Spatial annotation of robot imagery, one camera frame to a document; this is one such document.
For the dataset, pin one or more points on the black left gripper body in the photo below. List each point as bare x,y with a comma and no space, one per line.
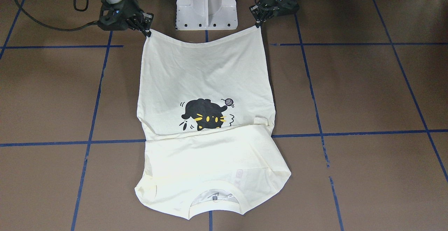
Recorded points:
273,1

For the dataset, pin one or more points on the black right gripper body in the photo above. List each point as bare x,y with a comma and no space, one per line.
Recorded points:
128,6

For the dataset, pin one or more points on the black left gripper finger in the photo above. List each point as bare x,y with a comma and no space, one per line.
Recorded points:
259,20

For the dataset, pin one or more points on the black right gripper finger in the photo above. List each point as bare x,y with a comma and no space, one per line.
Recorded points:
145,27

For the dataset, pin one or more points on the cream long-sleeve cat shirt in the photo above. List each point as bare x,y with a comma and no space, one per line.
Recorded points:
208,112

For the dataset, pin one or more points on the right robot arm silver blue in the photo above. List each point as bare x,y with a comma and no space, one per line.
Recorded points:
116,15

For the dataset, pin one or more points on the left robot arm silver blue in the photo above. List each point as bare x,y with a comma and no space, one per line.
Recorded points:
263,10

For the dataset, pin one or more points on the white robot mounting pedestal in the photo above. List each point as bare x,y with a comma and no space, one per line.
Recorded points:
206,15

